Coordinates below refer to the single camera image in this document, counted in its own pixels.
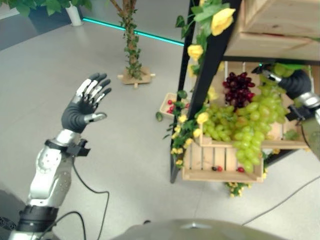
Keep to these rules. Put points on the robot right silver arm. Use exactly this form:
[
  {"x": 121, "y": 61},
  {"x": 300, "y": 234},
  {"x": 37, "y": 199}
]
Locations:
[{"x": 312, "y": 130}]

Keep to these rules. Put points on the dark red grape bunch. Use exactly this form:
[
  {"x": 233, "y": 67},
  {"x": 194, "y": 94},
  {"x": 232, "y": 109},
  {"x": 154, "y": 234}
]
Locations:
[{"x": 238, "y": 90}]

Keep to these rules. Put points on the deep wooden slat crate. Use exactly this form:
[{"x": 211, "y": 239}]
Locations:
[{"x": 220, "y": 176}]

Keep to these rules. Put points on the artificial tree with ivy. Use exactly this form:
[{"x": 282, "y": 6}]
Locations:
[{"x": 131, "y": 40}]

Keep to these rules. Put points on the robot right five-finger hand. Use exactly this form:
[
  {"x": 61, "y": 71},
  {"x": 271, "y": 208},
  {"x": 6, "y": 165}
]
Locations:
[{"x": 297, "y": 83}]

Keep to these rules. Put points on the loose green leaf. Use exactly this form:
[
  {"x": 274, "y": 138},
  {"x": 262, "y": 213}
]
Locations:
[{"x": 159, "y": 116}]

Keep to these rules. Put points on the white plant pot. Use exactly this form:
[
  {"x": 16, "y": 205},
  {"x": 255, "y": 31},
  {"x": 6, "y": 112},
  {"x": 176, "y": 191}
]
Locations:
[{"x": 74, "y": 16}]

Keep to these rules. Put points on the wide wooden slat crate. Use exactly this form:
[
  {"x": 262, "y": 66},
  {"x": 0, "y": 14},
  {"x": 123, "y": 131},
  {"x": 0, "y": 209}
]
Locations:
[{"x": 275, "y": 143}]

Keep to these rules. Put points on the robot grey torso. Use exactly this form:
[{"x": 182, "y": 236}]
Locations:
[{"x": 195, "y": 230}]

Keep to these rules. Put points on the small wooden crate with cherries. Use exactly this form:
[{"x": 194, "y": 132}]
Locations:
[{"x": 165, "y": 103}]

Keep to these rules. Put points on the small yellow flower cluster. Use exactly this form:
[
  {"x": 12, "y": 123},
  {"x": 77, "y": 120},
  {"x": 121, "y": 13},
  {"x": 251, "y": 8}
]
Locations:
[{"x": 236, "y": 188}]

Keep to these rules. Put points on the red cherry pair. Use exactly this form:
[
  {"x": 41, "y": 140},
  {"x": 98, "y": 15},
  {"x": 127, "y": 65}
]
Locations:
[{"x": 217, "y": 168}]

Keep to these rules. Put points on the single red cherry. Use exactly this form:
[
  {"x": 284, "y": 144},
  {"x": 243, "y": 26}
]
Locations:
[{"x": 240, "y": 169}]

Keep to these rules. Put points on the robot left silver arm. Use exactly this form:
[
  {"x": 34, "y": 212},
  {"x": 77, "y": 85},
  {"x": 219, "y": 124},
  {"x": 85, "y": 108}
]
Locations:
[{"x": 50, "y": 175}]

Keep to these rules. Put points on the medium yellow artificial rose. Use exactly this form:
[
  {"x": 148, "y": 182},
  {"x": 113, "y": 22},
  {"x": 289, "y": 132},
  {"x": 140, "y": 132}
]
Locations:
[{"x": 195, "y": 52}]

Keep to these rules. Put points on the teal light strip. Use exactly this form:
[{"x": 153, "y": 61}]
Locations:
[{"x": 140, "y": 33}]

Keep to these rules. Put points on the large pale wooden crate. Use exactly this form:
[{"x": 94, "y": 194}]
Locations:
[{"x": 275, "y": 30}]

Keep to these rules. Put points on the small green grape bunch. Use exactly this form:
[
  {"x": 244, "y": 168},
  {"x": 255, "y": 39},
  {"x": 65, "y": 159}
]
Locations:
[{"x": 217, "y": 125}]

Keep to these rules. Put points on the green leafy plant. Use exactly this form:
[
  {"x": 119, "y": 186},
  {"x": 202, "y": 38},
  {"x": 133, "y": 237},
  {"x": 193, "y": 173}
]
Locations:
[{"x": 50, "y": 5}]

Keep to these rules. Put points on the black metal shelf frame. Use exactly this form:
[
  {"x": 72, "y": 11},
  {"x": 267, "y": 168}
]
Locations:
[{"x": 212, "y": 62}]

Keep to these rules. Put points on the large green grape bunch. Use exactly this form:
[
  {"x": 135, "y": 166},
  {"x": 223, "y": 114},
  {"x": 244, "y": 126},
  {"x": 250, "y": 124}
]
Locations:
[{"x": 252, "y": 140}]

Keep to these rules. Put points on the robot left five-finger hand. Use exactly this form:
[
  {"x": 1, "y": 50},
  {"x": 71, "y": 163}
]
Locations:
[{"x": 75, "y": 117}]

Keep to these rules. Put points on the wooden cross tree base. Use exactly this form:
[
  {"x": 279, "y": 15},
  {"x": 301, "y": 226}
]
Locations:
[{"x": 136, "y": 78}]

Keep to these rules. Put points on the small yellow artificial rose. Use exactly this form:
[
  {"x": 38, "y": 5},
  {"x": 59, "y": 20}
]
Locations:
[{"x": 202, "y": 117}]

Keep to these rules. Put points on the large yellow artificial rose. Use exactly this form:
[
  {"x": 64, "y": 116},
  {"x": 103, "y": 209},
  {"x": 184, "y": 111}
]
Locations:
[{"x": 222, "y": 21}]

